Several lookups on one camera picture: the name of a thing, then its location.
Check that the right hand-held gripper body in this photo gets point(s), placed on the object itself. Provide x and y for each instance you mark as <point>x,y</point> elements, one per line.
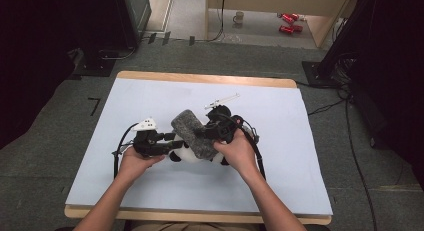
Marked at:
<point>221,124</point>

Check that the person's right hand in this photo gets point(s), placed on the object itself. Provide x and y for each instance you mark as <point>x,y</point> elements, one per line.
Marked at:
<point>241,154</point>

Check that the wooden table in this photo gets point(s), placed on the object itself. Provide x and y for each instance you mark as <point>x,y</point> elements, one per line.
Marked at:
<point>233,80</point>

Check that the light blue table mat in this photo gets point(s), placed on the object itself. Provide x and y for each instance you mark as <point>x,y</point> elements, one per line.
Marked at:
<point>200,187</point>

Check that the person's left hand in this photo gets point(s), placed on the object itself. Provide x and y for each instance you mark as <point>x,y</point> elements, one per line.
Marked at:
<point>136,166</point>

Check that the grey fuzzy scarf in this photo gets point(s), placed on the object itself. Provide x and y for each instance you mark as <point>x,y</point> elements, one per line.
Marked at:
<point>193,134</point>

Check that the red drink can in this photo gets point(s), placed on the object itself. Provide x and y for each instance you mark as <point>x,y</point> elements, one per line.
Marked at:
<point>286,29</point>
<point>287,18</point>
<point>298,28</point>
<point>295,16</point>

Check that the black square floor plate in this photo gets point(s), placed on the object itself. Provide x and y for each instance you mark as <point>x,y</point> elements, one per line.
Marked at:
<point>95,66</point>

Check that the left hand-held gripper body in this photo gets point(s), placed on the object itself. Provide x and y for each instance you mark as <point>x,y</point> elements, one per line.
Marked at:
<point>146,142</point>

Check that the light wooden cabinet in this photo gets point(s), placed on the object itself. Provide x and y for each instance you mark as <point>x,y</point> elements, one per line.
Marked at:
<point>266,1</point>

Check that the black stand base plate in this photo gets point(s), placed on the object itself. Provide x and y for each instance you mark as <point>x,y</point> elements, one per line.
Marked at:
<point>316,74</point>

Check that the black cabinet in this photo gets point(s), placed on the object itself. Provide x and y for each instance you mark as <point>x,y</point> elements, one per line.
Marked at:
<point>133,17</point>

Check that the beige mug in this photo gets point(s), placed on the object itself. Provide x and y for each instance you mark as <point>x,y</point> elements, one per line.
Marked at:
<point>238,17</point>

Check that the panda plush toy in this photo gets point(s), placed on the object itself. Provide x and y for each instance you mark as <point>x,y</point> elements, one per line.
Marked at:
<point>186,155</point>

